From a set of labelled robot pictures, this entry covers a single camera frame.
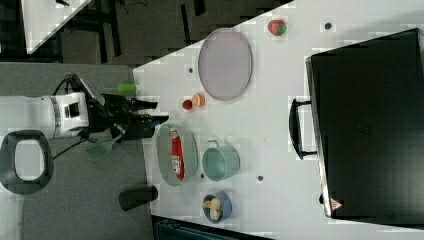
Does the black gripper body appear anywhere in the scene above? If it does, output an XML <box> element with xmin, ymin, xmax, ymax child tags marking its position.
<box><xmin>78</xmin><ymin>94</ymin><xmax>154</xmax><ymax>141</ymax></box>

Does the green oval strainer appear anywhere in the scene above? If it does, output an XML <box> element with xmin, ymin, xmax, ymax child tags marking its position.
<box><xmin>156</xmin><ymin>124</ymin><xmax>198</xmax><ymax>187</ymax></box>

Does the red strawberry toy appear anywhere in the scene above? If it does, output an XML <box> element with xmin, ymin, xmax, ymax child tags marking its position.
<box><xmin>267</xmin><ymin>19</ymin><xmax>287</xmax><ymax>36</ymax></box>

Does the small red fruit toy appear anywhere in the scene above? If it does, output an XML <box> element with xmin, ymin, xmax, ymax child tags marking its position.
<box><xmin>182</xmin><ymin>100</ymin><xmax>193</xmax><ymax>111</ymax></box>

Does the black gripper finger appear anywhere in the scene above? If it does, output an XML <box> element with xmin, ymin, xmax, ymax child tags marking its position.
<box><xmin>141</xmin><ymin>114</ymin><xmax>169</xmax><ymax>126</ymax></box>
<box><xmin>130</xmin><ymin>99</ymin><xmax>158</xmax><ymax>111</ymax></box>

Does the green cylinder cup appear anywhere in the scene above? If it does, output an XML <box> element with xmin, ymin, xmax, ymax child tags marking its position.
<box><xmin>117</xmin><ymin>83</ymin><xmax>137</xmax><ymax>94</ymax></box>

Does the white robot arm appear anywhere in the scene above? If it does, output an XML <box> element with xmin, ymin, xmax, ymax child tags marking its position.
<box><xmin>1</xmin><ymin>92</ymin><xmax>168</xmax><ymax>195</ymax></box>

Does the yellow banana toy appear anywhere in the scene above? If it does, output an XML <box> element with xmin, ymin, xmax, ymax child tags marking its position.
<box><xmin>202</xmin><ymin>198</ymin><xmax>222</xmax><ymax>221</ymax></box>

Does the white side table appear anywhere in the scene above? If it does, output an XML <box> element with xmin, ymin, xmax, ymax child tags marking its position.
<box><xmin>20</xmin><ymin>0</ymin><xmax>92</xmax><ymax>54</ymax></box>

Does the grey round plate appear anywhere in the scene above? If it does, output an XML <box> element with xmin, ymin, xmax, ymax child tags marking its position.
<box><xmin>198</xmin><ymin>28</ymin><xmax>253</xmax><ymax>101</ymax></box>

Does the red ketchup bottle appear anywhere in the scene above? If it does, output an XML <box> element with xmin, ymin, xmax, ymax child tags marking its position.
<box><xmin>171</xmin><ymin>129</ymin><xmax>185</xmax><ymax>180</ymax></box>

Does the orange slice toy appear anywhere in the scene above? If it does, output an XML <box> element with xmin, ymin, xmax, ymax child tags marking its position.
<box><xmin>192</xmin><ymin>93</ymin><xmax>205</xmax><ymax>107</ymax></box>

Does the blue bowl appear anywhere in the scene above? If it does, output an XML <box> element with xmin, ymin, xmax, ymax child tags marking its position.
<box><xmin>202</xmin><ymin>191</ymin><xmax>232</xmax><ymax>224</ymax></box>

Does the black cylinder holder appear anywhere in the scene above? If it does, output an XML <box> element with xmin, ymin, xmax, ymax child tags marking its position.
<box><xmin>119</xmin><ymin>186</ymin><xmax>159</xmax><ymax>211</ymax></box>

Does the dark teal crate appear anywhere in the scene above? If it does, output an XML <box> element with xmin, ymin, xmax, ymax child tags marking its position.
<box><xmin>154</xmin><ymin>220</ymin><xmax>268</xmax><ymax>240</ymax></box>

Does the teal metal pot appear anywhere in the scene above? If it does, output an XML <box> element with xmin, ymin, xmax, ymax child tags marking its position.
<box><xmin>202</xmin><ymin>140</ymin><xmax>240</xmax><ymax>181</ymax></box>

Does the green slotted spatula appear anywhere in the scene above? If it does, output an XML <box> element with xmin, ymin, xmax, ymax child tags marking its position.
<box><xmin>85</xmin><ymin>135</ymin><xmax>122</xmax><ymax>162</ymax></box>

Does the black toaster oven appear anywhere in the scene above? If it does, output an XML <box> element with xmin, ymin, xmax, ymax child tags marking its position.
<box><xmin>305</xmin><ymin>28</ymin><xmax>424</xmax><ymax>229</ymax></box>

